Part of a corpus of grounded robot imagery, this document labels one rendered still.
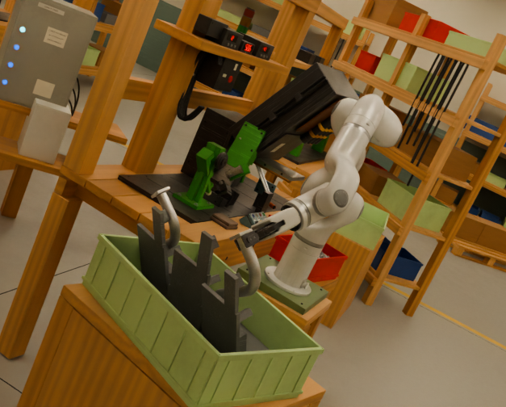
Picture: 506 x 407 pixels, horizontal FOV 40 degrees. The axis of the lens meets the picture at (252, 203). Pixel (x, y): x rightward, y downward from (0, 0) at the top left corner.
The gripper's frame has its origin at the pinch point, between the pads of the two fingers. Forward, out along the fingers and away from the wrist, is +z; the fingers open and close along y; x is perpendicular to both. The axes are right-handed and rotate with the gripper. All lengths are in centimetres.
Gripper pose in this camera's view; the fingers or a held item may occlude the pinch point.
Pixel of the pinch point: (246, 241)
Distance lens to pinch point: 177.6
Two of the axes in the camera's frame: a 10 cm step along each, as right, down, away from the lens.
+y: 4.7, -2.5, -8.5
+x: 4.5, 8.9, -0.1
